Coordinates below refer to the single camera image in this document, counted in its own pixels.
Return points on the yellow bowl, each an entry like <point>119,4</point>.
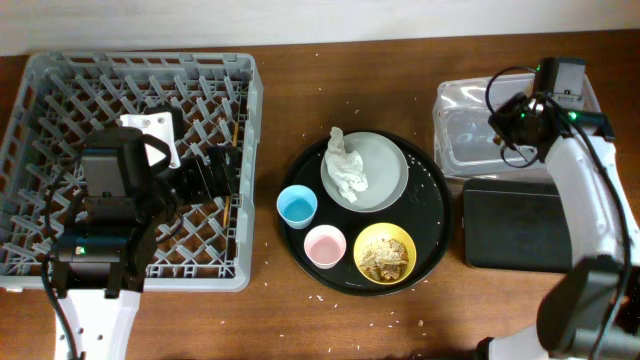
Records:
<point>386,230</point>

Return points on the white napkin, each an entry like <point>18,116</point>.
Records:
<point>346,169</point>

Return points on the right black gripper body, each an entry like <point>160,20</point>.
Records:
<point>513,121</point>

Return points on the blue cup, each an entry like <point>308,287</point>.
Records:
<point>297,205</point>

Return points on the grey dishwasher rack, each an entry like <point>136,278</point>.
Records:
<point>51,102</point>

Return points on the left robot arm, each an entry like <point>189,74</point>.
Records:
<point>94,273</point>

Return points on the grey plate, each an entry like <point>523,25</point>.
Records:
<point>384,166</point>

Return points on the wooden chopstick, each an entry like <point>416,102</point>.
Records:
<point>228,198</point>

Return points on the pink cup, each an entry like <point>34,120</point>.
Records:
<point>324,246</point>

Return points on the food scraps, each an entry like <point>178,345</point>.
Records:
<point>384,259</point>

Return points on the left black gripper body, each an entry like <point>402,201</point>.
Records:
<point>192,181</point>

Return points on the round black tray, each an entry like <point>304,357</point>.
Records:
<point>425,211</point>

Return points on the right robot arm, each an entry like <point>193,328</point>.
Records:
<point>593,312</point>

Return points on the clear plastic bin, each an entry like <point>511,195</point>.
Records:
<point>464,141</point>

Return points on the black rectangular tray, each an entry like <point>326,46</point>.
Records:
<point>511,225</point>

